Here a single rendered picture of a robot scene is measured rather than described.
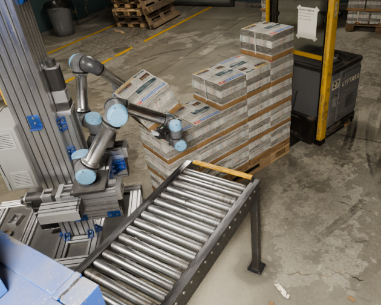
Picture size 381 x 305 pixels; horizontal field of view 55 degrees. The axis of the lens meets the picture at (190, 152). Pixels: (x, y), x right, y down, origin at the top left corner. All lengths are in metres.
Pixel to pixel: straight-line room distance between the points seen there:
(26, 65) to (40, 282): 1.58
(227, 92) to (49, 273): 2.29
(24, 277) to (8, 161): 1.72
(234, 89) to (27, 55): 1.57
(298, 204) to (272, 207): 0.23
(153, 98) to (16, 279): 1.71
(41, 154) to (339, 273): 2.20
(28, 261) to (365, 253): 2.48
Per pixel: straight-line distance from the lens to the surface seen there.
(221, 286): 2.76
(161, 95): 2.50
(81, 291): 0.91
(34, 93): 2.40
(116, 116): 2.08
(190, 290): 1.85
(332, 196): 3.45
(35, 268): 1.00
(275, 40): 3.26
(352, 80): 4.19
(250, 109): 3.25
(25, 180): 2.71
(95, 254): 2.03
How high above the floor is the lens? 2.23
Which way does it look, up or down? 34 degrees down
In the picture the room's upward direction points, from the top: 8 degrees counter-clockwise
